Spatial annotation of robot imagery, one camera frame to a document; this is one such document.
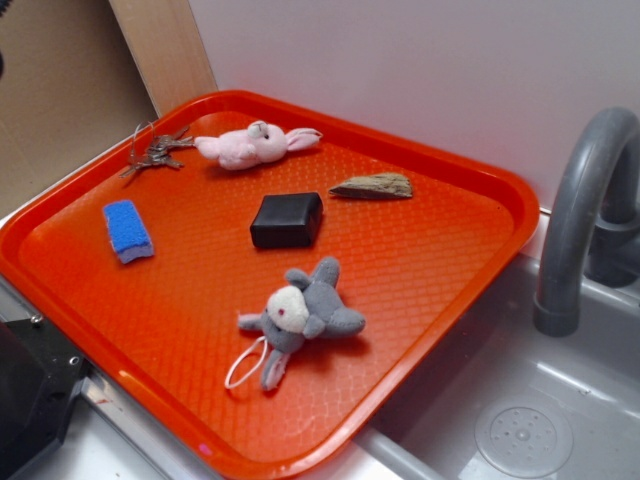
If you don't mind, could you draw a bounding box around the blue sponge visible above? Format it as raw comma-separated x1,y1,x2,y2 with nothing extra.
103,200,154,264

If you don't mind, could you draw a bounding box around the black rectangular box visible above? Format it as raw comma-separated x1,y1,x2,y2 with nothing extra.
250,192,324,249

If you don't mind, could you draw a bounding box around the grey plush bunny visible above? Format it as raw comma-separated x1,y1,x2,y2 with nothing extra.
224,257,366,392

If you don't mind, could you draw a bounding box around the orange plastic tray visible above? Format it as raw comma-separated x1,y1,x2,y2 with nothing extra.
1,91,539,479

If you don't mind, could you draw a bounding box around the brown wood piece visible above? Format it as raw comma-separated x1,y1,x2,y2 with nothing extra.
329,172,413,200

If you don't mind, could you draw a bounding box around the pink plush bunny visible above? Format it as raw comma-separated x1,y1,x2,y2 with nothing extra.
193,120,322,171

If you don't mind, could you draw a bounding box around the grey plastic sink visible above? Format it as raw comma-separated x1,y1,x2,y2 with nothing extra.
356,256,639,479

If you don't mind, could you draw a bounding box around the wooden board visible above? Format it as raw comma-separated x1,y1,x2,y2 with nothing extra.
109,0,218,116

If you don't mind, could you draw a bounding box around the grey plastic faucet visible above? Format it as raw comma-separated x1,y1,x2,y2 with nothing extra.
533,107,639,337

